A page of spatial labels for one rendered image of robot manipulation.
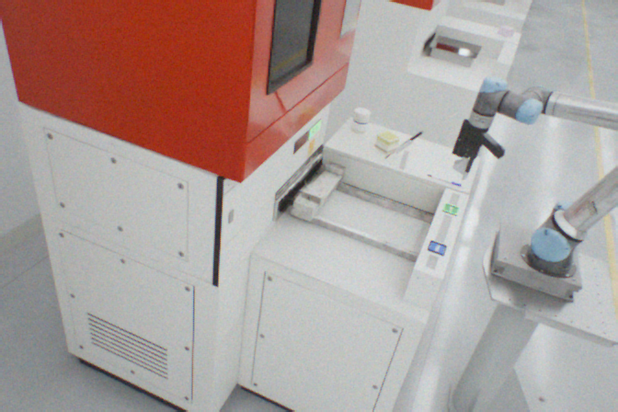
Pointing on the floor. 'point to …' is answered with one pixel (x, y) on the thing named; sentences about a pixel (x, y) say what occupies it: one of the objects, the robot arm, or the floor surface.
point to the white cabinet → (321, 345)
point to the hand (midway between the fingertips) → (465, 177)
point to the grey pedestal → (497, 369)
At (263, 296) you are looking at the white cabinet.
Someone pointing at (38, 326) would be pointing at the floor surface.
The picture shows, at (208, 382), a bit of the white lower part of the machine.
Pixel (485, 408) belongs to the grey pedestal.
